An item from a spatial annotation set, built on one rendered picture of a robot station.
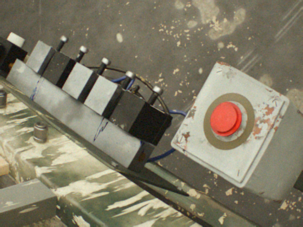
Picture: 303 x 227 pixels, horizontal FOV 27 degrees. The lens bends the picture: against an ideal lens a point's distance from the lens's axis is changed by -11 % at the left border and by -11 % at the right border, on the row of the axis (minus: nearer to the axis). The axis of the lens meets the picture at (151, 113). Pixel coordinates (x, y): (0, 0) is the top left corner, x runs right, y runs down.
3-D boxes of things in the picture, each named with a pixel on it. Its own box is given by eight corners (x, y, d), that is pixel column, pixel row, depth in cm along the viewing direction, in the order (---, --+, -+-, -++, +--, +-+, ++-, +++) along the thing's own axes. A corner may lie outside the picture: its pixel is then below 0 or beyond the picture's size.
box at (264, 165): (322, 134, 88) (289, 98, 74) (283, 206, 89) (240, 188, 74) (266, 100, 95) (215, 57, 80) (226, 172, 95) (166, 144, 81)
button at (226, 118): (251, 114, 76) (245, 109, 75) (235, 145, 76) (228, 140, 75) (226, 100, 79) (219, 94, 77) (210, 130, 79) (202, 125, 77)
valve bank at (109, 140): (230, 127, 117) (163, 84, 98) (189, 197, 118) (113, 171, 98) (57, 32, 146) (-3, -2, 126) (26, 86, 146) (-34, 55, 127)
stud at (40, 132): (50, 142, 102) (51, 125, 101) (38, 146, 100) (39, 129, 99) (41, 135, 103) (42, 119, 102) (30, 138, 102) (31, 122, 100)
